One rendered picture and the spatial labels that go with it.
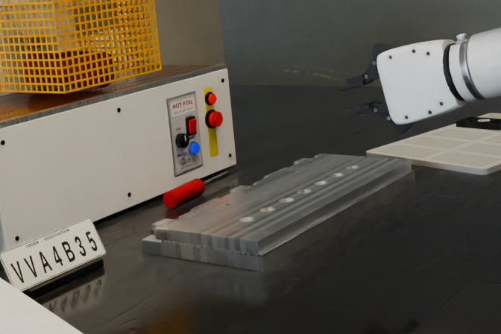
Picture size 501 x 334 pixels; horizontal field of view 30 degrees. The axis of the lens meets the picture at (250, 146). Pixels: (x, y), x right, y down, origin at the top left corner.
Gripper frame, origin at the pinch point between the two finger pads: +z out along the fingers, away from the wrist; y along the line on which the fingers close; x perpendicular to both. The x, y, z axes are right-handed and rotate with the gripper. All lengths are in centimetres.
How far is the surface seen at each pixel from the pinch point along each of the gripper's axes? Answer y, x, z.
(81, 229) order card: 7.1, -29.1, 30.2
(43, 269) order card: 9.9, -37.6, 29.5
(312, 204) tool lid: 13.1, -5.7, 8.8
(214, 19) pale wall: -35, 218, 192
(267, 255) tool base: 15.9, -20.8, 6.9
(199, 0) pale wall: -44, 208, 190
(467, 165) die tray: 17.7, 32.0, 2.4
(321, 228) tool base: 16.4, -7.4, 7.1
